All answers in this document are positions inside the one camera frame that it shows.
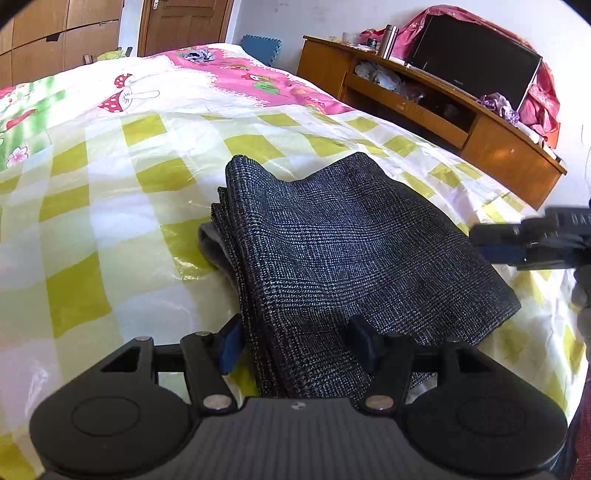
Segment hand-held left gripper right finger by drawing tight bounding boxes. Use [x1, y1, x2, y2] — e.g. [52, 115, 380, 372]
[348, 315, 496, 412]

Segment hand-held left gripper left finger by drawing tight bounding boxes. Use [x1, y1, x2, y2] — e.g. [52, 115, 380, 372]
[98, 314, 244, 412]

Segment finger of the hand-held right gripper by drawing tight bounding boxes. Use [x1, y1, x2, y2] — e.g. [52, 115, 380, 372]
[482, 244, 528, 265]
[468, 223, 526, 246]

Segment dark grey plaid pants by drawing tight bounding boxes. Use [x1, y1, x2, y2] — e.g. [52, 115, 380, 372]
[198, 152, 522, 400]

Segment person's right hand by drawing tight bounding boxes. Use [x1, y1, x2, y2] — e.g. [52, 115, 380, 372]
[569, 271, 591, 352]

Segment wooden television stand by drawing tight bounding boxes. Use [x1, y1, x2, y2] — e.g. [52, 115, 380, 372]
[297, 35, 568, 210]

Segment purple cloth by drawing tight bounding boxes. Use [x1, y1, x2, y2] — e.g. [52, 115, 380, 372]
[477, 92, 521, 125]

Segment pink cloth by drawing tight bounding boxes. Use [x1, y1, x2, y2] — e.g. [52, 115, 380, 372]
[360, 4, 562, 149]

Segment black television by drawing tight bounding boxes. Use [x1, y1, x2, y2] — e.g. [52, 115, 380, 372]
[405, 15, 544, 112]

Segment white crumpled bag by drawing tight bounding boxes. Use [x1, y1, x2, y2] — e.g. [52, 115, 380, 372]
[355, 61, 403, 92]

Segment checkered printed blanket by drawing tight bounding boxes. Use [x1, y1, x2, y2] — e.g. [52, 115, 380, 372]
[0, 43, 588, 480]

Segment steel thermos bottle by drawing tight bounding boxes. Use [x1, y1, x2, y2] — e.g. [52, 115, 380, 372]
[379, 24, 399, 60]

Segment blue foam mat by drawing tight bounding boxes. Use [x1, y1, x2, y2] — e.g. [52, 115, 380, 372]
[240, 34, 283, 68]

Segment wooden door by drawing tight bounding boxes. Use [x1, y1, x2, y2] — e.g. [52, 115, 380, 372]
[137, 0, 235, 57]

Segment wooden wardrobe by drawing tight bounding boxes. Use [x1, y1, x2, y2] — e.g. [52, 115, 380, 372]
[0, 0, 126, 89]

